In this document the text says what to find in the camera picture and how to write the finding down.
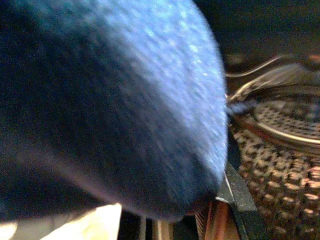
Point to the navy blue cloth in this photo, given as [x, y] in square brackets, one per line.
[100, 100]

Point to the grey washing machine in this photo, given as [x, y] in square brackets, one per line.
[275, 187]

